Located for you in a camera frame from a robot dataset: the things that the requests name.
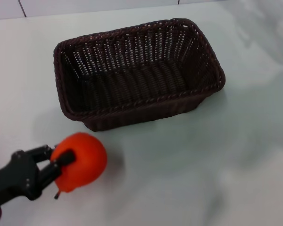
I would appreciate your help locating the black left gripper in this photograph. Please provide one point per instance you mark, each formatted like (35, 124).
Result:
(16, 176)

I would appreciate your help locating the orange pear-shaped toy fruit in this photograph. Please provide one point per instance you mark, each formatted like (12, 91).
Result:
(87, 160)

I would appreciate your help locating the dark brown woven basket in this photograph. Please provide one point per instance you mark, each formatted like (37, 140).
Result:
(136, 84)

